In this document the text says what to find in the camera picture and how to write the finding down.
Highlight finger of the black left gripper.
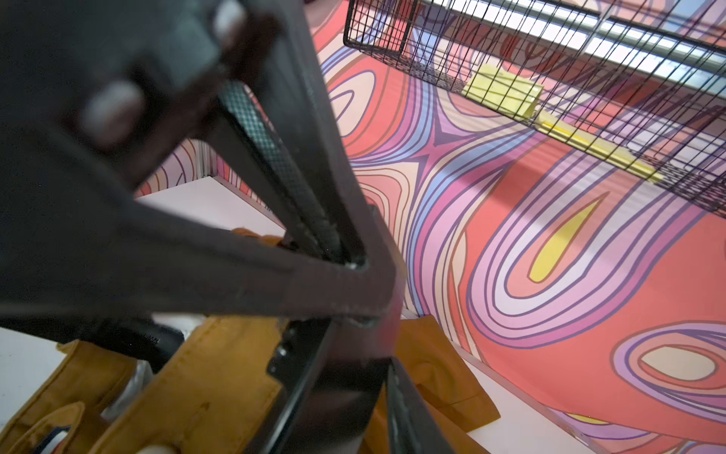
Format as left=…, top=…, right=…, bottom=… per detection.
left=1, top=187, right=397, bottom=362

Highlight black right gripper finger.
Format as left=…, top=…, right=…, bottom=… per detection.
left=386, top=358, right=454, bottom=454

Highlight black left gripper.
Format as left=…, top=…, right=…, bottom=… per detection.
left=1, top=1, right=284, bottom=227

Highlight black leather belt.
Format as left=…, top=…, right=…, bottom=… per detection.
left=217, top=0, right=406, bottom=454

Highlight mustard brown trousers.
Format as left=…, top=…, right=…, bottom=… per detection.
left=0, top=226, right=501, bottom=454

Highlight yellow sticky notes pad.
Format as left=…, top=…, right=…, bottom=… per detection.
left=461, top=64, right=544, bottom=121

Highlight black wire basket back wall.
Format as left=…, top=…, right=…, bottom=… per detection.
left=344, top=1, right=725, bottom=216

